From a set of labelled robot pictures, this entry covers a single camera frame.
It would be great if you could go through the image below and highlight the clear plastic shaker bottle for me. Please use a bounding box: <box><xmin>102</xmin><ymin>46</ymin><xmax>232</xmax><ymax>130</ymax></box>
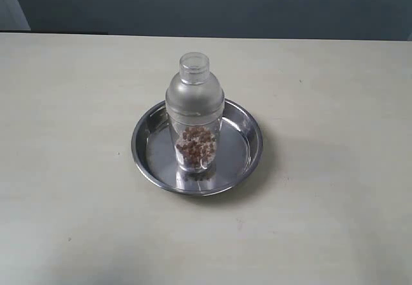
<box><xmin>165</xmin><ymin>52</ymin><xmax>225</xmax><ymax>173</ymax></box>

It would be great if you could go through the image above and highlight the round stainless steel tray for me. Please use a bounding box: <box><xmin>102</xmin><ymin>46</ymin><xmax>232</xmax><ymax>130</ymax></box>
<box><xmin>131</xmin><ymin>100</ymin><xmax>263</xmax><ymax>196</ymax></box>

